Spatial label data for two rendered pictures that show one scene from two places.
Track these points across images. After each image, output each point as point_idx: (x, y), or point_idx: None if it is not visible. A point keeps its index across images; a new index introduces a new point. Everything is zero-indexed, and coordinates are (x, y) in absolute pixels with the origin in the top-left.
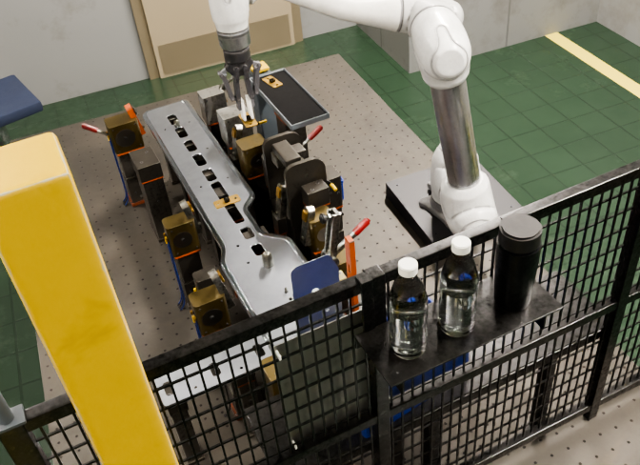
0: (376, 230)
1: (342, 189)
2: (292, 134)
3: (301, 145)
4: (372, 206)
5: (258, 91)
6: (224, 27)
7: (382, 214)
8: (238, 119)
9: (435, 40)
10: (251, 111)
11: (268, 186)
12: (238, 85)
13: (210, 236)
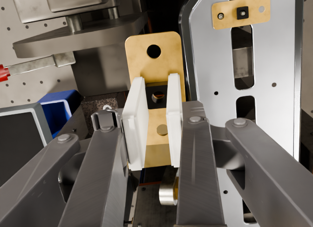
0: (12, 14)
1: (39, 99)
2: (27, 42)
3: (15, 3)
4: (10, 65)
5: (51, 142)
6: None
7: (0, 43)
8: (159, 221)
9: None
10: (134, 87)
11: (146, 22)
12: (189, 192)
13: (234, 78)
